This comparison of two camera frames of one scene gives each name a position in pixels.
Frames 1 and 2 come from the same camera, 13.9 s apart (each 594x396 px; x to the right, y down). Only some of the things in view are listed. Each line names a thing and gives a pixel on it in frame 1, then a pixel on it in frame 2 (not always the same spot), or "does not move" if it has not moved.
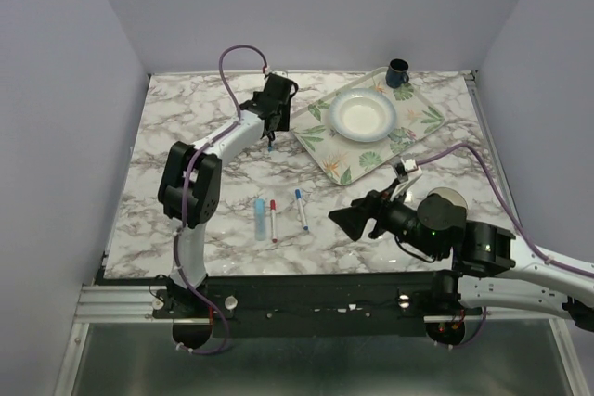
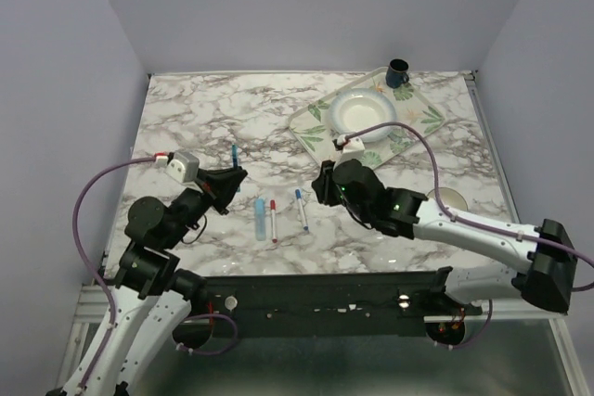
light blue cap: (259, 206) does not move
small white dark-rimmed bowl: (451, 195) does not move
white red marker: (273, 207) does not move
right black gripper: (352, 219) -> (323, 185)
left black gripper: (285, 118) -> (218, 186)
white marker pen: (298, 193) does not move
